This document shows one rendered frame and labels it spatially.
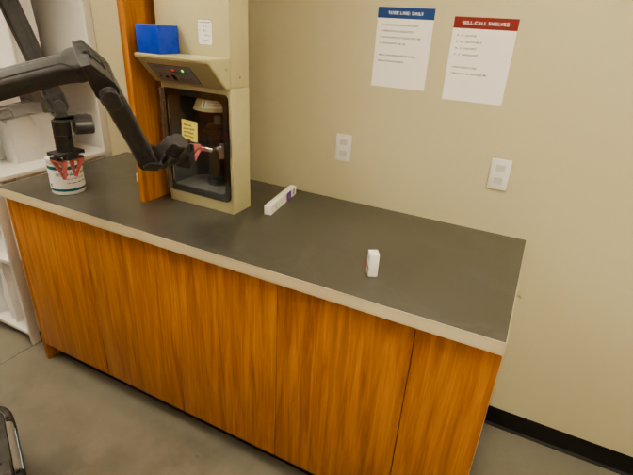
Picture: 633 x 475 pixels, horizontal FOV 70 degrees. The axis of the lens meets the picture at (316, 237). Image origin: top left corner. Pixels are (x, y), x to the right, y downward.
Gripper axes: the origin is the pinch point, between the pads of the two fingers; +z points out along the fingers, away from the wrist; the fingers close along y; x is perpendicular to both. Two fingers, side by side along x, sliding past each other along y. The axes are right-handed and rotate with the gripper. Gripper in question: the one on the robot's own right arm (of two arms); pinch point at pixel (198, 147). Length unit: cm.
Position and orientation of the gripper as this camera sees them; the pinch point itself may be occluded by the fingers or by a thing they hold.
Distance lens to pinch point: 174.9
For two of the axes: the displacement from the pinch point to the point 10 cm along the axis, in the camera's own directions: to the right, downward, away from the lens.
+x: -9.1, -2.2, 3.6
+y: 0.5, -9.0, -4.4
